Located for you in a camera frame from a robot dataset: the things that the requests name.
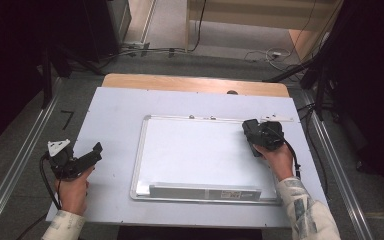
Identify hand-held gripper cable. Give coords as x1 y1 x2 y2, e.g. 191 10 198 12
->
266 126 303 180
15 153 65 240

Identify person's left hand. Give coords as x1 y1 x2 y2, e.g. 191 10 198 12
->
54 164 96 216

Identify white floor cable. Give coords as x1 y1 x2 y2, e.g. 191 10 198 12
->
243 47 294 72

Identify black metal stand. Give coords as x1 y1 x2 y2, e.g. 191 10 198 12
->
262 31 343 123
40 41 105 110

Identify black cable beside table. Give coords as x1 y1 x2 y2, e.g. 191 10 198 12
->
296 102 330 201

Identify black whiteboard eraser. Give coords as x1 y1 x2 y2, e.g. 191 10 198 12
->
251 143 265 159

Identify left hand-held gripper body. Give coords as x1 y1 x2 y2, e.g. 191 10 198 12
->
44 139 86 180

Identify right hand-held gripper cable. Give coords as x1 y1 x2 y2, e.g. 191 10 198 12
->
266 126 303 180

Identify large white cover board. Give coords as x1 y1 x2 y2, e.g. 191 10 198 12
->
45 86 328 230

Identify person's right hand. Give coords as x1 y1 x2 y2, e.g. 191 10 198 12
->
253 143 296 183

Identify left hand-held gripper cable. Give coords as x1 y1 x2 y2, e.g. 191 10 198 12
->
15 153 65 240

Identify light wooden furniture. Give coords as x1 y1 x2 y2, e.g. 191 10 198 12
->
184 0 345 62

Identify wooden table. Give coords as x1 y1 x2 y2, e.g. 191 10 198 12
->
101 73 291 98

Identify black cabinet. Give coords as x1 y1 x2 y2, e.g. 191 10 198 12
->
79 0 133 64

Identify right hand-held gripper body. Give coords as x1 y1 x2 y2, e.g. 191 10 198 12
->
257 114 295 151

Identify aluminium floor rail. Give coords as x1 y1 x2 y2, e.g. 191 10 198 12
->
301 89 376 240
0 78 64 240

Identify silver framed whiteboard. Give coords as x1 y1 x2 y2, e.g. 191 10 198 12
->
129 114 284 206

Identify black floor cable bundle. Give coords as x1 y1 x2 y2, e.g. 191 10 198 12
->
97 0 209 64

